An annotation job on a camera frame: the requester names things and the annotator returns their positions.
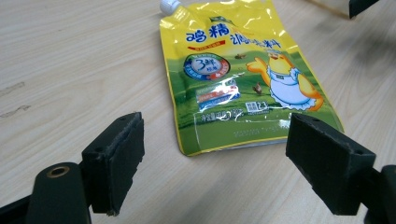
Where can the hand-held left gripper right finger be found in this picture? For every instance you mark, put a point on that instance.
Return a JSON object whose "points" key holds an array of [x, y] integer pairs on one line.
{"points": [[330, 161]]}

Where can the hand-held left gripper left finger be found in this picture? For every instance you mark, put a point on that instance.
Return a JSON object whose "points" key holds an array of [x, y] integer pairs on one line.
{"points": [[115, 161]]}

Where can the yellow green seasoning spout pouch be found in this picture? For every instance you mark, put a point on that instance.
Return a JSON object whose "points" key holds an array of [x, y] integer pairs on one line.
{"points": [[218, 43]]}

